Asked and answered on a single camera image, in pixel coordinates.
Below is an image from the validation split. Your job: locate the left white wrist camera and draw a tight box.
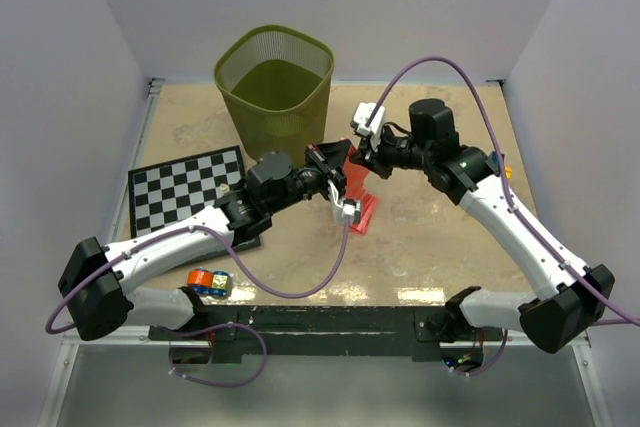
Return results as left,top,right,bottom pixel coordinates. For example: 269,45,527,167
328,181,362,225

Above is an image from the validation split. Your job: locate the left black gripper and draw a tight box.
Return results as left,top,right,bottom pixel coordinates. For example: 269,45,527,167
268,139,351,216

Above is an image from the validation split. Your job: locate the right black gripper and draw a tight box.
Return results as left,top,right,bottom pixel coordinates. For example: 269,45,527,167
351,122,434,179

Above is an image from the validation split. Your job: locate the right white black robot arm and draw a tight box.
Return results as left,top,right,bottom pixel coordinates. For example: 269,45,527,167
351,99,615,353

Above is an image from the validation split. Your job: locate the olive green mesh trash bin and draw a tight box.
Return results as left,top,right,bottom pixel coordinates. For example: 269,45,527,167
213,25,334,167

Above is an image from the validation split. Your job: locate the red plastic trash bag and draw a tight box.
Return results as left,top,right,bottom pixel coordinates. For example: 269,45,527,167
344,146,379,235

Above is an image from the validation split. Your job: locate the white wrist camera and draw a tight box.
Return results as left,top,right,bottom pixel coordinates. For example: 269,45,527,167
350,102,386,143
328,181,362,225

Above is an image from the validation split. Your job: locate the colourful toy block stack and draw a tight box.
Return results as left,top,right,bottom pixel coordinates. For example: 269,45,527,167
490,151,513,180

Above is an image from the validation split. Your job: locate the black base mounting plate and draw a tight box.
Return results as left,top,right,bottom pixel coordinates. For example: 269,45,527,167
149,305,502,363

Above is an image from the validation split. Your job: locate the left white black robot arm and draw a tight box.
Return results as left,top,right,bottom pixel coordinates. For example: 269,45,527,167
54,139,356,341

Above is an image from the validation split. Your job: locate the orange blue toy car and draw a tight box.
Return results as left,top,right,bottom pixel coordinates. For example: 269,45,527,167
187,268,231,298

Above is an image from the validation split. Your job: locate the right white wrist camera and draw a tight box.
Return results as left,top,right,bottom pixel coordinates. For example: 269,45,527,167
350,102,386,143

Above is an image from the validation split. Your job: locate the black white chessboard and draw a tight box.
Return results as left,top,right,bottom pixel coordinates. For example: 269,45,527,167
128,145,245,237

